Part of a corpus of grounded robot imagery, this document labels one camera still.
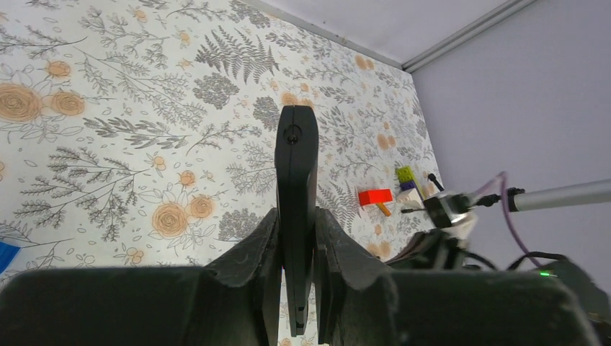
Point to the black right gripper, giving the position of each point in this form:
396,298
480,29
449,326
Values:
437,250

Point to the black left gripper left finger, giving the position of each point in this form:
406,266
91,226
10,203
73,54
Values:
234,300

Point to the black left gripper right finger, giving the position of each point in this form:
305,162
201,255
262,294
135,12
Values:
363,301

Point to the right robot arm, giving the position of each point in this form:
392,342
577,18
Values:
593,300

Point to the white toy block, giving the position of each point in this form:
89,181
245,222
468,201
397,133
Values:
410,199

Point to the orange stick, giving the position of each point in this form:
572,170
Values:
384,209

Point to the black microphone tripod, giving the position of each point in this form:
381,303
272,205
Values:
427,191

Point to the red block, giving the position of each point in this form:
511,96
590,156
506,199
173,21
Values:
374,197

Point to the green purple toy brick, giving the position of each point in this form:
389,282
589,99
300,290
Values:
407,180

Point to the silver microphone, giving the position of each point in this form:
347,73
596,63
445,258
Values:
581,194

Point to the blue plastic piece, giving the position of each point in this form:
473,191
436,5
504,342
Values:
8,253

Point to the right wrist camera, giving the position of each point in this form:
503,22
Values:
452,213

